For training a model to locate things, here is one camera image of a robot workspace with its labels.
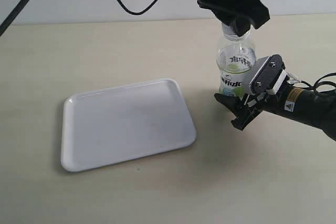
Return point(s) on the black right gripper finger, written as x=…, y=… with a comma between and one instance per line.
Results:
x=233, y=104

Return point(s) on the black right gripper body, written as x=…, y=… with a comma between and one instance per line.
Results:
x=247, y=108

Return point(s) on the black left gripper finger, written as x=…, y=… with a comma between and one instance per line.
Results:
x=233, y=14
x=256, y=12

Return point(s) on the clear plastic drink bottle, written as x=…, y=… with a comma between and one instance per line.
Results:
x=234, y=58

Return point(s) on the white bottle cap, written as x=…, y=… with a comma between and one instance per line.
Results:
x=228, y=32

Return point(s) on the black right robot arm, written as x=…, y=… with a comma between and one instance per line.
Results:
x=293, y=103

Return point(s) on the white plastic tray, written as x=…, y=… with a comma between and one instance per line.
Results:
x=119, y=124

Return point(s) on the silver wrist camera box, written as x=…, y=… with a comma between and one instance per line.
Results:
x=266, y=75

